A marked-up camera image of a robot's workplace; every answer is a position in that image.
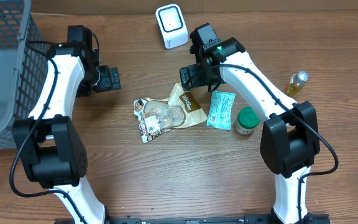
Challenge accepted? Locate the white barcode scanner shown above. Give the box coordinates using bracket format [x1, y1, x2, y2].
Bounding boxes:
[155, 4, 189, 49]

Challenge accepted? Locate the dark grey plastic basket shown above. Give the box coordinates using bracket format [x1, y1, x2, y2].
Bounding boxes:
[0, 0, 48, 149]

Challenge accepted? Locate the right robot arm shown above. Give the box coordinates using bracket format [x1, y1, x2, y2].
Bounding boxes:
[180, 23, 328, 223]

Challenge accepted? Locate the teal snack packet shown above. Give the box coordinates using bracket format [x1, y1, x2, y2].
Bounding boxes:
[206, 90, 236, 131]

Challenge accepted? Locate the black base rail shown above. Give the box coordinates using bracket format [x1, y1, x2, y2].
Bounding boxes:
[55, 213, 331, 224]

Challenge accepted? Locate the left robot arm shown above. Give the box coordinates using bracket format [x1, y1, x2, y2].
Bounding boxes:
[9, 25, 121, 223]

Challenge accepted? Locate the green lid white jar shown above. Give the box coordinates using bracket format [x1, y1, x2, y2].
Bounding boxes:
[234, 106, 260, 134]

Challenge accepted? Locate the brown Pantree snack bag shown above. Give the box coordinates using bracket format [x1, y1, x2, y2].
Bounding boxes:
[133, 83, 207, 143]

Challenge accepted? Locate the yellow drink bottle silver cap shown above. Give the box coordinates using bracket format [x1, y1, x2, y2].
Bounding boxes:
[283, 71, 309, 98]

